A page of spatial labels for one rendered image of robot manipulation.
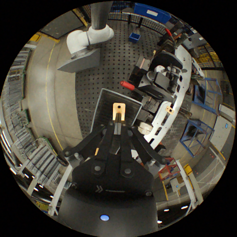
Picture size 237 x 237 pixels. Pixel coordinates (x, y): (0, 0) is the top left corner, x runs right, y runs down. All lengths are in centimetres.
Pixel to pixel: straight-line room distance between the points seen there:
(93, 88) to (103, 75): 16
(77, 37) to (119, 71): 52
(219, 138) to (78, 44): 866
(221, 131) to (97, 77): 843
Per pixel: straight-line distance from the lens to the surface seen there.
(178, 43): 59
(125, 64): 74
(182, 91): 59
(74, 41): 69
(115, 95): 22
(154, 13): 90
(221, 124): 817
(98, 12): 53
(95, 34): 64
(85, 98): 79
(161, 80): 27
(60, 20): 273
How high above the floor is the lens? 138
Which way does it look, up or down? 68 degrees down
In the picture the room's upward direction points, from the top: 173 degrees counter-clockwise
